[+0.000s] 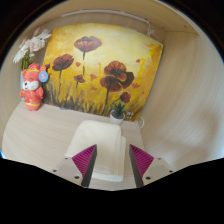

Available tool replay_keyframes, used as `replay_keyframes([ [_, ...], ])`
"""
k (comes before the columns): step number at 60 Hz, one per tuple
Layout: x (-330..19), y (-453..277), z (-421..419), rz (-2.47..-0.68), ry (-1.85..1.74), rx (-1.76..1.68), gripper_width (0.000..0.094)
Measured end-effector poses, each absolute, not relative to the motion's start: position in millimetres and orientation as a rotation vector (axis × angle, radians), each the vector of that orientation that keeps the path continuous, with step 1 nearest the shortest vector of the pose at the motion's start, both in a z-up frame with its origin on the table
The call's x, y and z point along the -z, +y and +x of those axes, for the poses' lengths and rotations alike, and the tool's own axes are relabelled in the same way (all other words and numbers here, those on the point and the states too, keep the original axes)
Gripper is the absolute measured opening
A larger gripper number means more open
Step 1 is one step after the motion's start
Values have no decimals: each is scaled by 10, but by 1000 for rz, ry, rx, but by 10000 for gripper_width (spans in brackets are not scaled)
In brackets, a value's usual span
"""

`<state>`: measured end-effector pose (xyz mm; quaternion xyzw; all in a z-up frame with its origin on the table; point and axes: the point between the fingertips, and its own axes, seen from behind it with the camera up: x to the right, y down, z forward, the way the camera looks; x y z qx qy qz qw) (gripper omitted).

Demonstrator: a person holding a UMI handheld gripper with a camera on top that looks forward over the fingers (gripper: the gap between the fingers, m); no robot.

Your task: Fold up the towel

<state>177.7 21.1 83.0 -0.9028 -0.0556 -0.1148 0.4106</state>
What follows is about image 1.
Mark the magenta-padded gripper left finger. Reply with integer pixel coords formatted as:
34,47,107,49
51,144,98,188

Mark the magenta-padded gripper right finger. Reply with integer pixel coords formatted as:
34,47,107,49
128,144,174,188

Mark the cream white towel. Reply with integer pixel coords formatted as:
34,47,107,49
64,119,128,183

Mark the small potted green plant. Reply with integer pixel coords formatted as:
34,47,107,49
109,99,127,126

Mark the red plush mouse toy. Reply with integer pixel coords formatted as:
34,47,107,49
19,63,50,112

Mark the light blue vase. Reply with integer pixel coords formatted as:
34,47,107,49
19,68,26,92

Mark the yellow poppy flower painting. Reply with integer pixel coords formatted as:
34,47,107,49
42,22,164,123

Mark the pink and white flower bouquet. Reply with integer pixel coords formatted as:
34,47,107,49
12,27,53,71

